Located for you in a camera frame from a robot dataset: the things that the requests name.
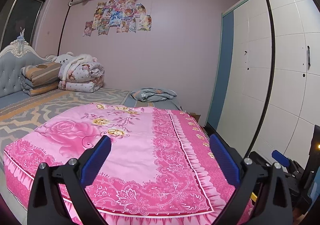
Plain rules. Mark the folded floral quilt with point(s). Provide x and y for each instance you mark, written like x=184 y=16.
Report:
x=81 y=73

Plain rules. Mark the anime wall posters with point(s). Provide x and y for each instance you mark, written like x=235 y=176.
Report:
x=124 y=15

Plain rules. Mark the grey tufted headboard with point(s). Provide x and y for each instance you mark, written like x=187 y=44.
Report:
x=15 y=56

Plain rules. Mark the white plush bear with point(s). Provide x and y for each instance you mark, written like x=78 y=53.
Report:
x=62 y=59

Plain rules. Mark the yellow rim trash bin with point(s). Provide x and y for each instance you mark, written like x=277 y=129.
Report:
x=253 y=197

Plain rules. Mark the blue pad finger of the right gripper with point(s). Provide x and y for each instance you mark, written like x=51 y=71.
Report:
x=280 y=158

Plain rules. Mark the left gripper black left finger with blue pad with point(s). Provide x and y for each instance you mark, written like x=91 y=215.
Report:
x=46 y=204

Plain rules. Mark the cardboard box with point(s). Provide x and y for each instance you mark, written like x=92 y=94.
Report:
x=194 y=115

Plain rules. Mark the grey blue folded blanket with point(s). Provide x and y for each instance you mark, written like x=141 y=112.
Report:
x=152 y=95

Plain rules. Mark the white wardrobe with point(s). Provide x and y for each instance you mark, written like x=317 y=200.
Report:
x=266 y=95

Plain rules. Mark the pink floral bed cover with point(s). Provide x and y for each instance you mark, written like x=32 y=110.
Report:
x=160 y=169

